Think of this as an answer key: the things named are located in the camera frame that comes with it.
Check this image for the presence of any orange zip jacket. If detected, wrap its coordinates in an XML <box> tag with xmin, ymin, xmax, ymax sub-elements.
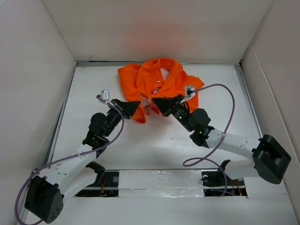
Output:
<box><xmin>118</xmin><ymin>58</ymin><xmax>204</xmax><ymax>124</ymax></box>

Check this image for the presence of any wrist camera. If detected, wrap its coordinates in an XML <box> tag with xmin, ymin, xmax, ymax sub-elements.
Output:
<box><xmin>98</xmin><ymin>90</ymin><xmax>110</xmax><ymax>102</ymax></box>
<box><xmin>185</xmin><ymin>85</ymin><xmax>195</xmax><ymax>100</ymax></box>

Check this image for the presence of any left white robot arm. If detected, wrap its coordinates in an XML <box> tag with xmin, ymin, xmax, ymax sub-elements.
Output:
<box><xmin>24</xmin><ymin>99</ymin><xmax>141</xmax><ymax>224</ymax></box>

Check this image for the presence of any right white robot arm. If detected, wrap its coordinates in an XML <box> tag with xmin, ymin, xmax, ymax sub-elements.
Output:
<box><xmin>153</xmin><ymin>94</ymin><xmax>291</xmax><ymax>185</ymax></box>

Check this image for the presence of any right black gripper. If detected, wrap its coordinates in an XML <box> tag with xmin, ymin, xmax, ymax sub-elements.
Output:
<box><xmin>153</xmin><ymin>94</ymin><xmax>194</xmax><ymax>132</ymax></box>

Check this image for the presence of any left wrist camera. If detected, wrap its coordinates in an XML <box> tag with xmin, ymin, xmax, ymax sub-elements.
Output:
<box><xmin>98</xmin><ymin>90</ymin><xmax>110</xmax><ymax>102</ymax></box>

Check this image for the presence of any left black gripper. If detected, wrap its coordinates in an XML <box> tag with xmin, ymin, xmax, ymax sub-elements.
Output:
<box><xmin>104</xmin><ymin>99</ymin><xmax>140</xmax><ymax>137</ymax></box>

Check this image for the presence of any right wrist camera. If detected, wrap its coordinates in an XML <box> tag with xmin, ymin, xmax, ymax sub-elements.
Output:
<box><xmin>185</xmin><ymin>85</ymin><xmax>195</xmax><ymax>100</ymax></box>

